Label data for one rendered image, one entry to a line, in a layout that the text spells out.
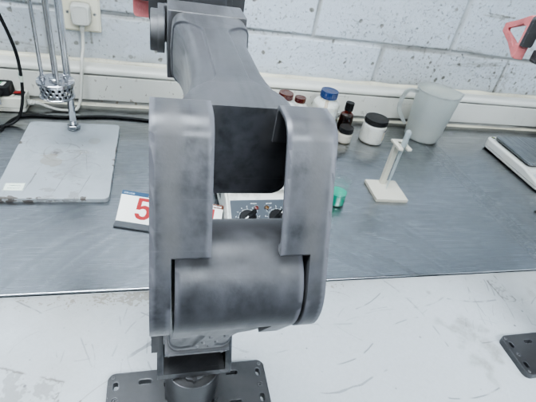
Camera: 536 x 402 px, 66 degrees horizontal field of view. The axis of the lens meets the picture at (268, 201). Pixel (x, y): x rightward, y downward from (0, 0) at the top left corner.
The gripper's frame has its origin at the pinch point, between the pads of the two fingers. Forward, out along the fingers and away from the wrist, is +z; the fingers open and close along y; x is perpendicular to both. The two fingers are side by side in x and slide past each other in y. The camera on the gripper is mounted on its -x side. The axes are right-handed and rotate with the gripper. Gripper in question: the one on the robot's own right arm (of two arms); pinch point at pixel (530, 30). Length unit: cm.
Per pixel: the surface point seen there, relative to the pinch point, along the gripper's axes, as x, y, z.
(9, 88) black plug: 34, 98, 39
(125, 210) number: 39, 70, -2
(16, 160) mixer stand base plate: 39, 92, 15
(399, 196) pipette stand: 39.4, 9.3, 3.7
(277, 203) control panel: 34, 42, -6
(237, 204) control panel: 34, 50, -6
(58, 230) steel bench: 40, 81, -6
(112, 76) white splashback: 31, 75, 44
